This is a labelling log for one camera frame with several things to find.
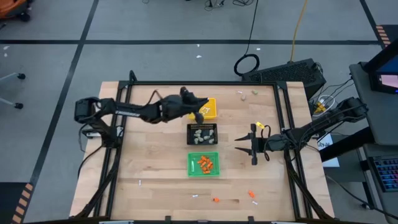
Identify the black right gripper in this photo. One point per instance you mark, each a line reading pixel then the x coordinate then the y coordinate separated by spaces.
pixel 254 144

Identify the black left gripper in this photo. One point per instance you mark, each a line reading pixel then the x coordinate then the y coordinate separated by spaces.
pixel 188 99

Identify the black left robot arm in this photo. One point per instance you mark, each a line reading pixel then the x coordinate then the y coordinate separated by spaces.
pixel 124 112

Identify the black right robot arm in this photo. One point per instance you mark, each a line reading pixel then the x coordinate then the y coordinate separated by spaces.
pixel 311 129

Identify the yellow plastic basket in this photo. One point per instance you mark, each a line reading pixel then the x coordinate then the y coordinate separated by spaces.
pixel 213 115

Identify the black plastic basket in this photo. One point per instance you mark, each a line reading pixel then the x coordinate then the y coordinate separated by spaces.
pixel 205 127

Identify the green plastic basket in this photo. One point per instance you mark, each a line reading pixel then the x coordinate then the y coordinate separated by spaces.
pixel 215 172

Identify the white paper sheet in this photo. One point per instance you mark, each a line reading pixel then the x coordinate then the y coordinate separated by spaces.
pixel 325 144

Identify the black computer tower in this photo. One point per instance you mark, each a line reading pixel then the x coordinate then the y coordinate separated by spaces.
pixel 284 74

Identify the yellow power plug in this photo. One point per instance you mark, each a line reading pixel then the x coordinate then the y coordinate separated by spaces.
pixel 320 107

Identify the grey desk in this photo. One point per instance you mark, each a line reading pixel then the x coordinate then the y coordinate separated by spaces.
pixel 370 130

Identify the backlit computer keyboard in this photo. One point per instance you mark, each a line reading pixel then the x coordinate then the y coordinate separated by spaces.
pixel 387 172

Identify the black computer monitor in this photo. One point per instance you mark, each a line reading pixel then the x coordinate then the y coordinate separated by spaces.
pixel 385 67

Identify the grey office chair base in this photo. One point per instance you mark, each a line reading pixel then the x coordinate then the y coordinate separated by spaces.
pixel 18 105

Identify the orange chair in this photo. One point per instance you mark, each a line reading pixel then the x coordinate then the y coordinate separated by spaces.
pixel 12 5

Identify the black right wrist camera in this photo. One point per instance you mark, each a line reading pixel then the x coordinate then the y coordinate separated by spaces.
pixel 275 143

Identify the black frame clamp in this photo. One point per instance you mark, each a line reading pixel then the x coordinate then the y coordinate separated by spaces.
pixel 168 218
pixel 251 218

